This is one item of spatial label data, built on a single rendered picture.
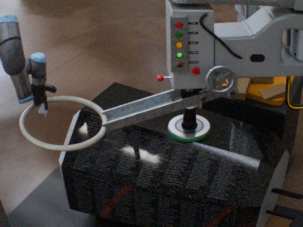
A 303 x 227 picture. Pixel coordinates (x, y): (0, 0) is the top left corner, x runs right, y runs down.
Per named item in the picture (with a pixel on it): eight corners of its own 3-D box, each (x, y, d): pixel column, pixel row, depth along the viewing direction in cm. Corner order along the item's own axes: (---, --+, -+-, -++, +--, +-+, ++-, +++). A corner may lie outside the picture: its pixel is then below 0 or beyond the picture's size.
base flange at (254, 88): (237, 58, 368) (237, 52, 366) (296, 75, 348) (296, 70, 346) (212, 88, 333) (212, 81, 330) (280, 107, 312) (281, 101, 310)
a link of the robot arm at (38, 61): (27, 53, 265) (44, 49, 269) (28, 73, 272) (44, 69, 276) (31, 60, 258) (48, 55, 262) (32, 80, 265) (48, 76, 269)
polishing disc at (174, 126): (173, 113, 286) (173, 112, 286) (212, 118, 282) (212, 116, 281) (164, 136, 269) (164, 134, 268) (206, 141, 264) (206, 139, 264)
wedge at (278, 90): (282, 88, 325) (283, 81, 322) (289, 96, 317) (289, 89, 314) (258, 92, 321) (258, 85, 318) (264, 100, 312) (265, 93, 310)
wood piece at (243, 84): (235, 82, 331) (236, 75, 328) (250, 85, 328) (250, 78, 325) (229, 97, 316) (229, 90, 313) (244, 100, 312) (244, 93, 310)
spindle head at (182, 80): (234, 70, 273) (234, -4, 248) (244, 91, 254) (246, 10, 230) (166, 73, 270) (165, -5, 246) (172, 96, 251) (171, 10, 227)
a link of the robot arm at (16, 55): (25, 61, 199) (36, 101, 264) (20, 35, 201) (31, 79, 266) (1, 70, 197) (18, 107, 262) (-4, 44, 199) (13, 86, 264)
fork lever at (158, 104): (231, 76, 273) (229, 68, 270) (239, 95, 257) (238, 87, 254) (104, 115, 278) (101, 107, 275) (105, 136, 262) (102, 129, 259)
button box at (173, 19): (187, 68, 246) (186, 15, 230) (188, 71, 243) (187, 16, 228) (170, 70, 245) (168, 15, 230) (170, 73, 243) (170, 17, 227)
